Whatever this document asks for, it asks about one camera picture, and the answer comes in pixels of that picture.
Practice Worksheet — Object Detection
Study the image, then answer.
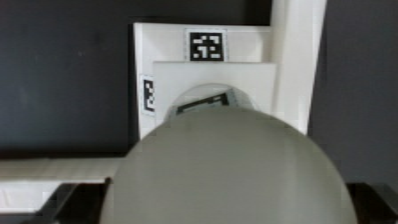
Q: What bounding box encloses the white lamp base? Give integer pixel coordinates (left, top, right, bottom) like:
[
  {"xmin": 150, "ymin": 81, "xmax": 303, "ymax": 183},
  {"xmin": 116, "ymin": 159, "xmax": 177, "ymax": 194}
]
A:
[{"xmin": 134, "ymin": 22, "xmax": 278, "ymax": 135}]

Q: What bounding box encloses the white lamp bulb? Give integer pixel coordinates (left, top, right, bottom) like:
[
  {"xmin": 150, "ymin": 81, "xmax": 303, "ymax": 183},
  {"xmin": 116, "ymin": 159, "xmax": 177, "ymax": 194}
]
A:
[{"xmin": 100, "ymin": 84, "xmax": 358, "ymax": 224}]

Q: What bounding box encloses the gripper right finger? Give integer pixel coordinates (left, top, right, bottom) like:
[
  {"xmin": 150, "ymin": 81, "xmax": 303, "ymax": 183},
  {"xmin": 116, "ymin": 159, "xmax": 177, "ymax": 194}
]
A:
[{"xmin": 347, "ymin": 183, "xmax": 398, "ymax": 224}]

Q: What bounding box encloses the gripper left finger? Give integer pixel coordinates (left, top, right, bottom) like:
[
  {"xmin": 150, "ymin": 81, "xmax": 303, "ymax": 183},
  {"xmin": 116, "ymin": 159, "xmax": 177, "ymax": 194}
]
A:
[{"xmin": 0, "ymin": 179, "xmax": 111, "ymax": 224}]

